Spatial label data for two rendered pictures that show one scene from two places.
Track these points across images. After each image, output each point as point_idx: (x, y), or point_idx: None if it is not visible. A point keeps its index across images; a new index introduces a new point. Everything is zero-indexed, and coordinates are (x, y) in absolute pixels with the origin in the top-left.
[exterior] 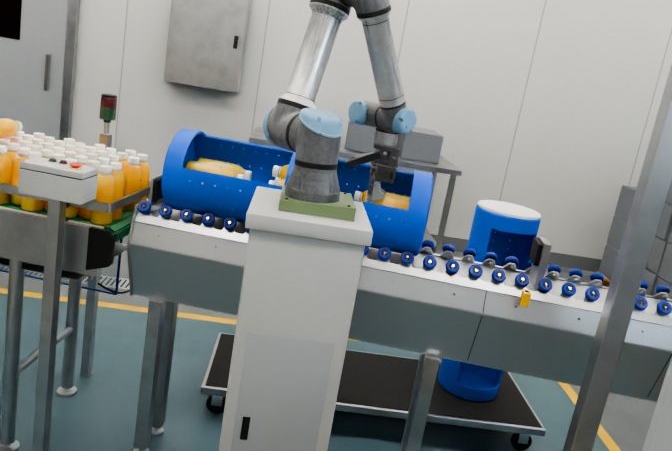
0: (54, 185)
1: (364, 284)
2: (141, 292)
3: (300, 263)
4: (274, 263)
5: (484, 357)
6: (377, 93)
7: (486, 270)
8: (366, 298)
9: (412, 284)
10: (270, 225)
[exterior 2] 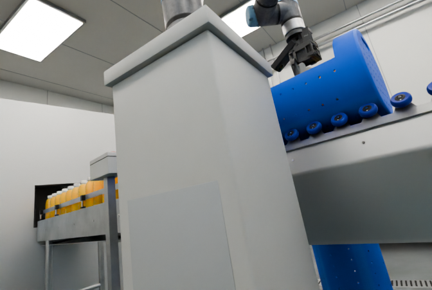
0: (99, 166)
1: (330, 159)
2: None
3: (153, 92)
4: (134, 107)
5: None
6: None
7: None
8: (341, 175)
9: (390, 134)
10: (119, 69)
